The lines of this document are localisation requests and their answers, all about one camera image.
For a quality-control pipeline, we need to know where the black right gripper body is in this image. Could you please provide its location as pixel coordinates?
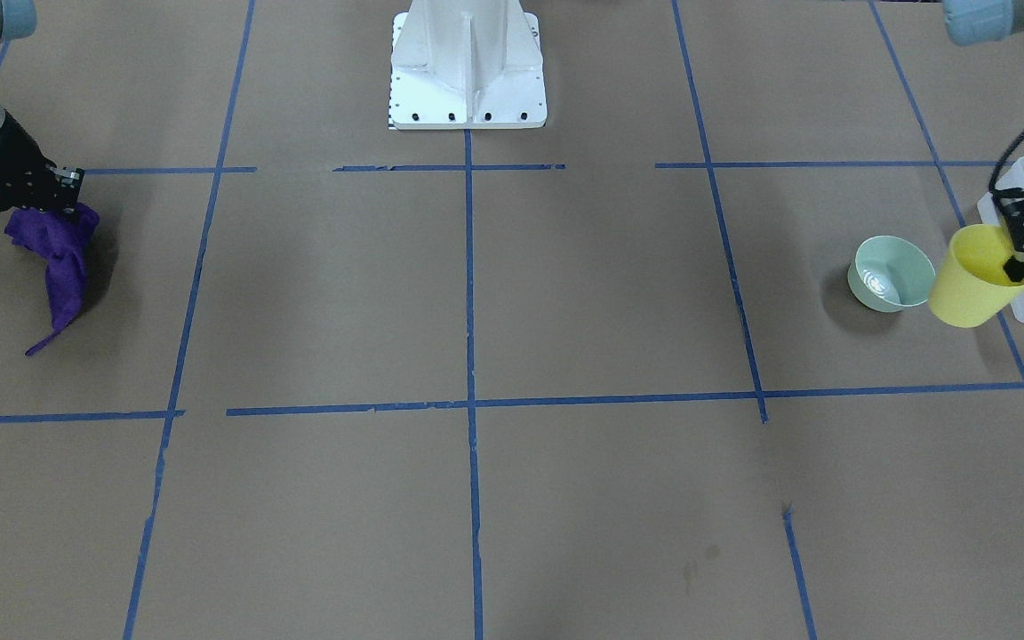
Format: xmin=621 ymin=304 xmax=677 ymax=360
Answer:
xmin=0 ymin=114 xmax=85 ymax=213

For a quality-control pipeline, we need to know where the yellow plastic cup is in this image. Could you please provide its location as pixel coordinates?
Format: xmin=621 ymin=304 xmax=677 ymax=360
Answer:
xmin=928 ymin=224 xmax=1024 ymax=328

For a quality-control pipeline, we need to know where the purple microfiber cloth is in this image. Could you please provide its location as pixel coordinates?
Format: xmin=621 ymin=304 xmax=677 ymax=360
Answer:
xmin=4 ymin=203 xmax=100 ymax=356

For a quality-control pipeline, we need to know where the green ceramic bowl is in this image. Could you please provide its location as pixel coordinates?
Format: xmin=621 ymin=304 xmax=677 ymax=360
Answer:
xmin=846 ymin=234 xmax=936 ymax=313

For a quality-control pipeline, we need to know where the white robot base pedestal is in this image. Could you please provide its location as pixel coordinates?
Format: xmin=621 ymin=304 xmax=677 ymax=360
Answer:
xmin=388 ymin=1 xmax=548 ymax=131

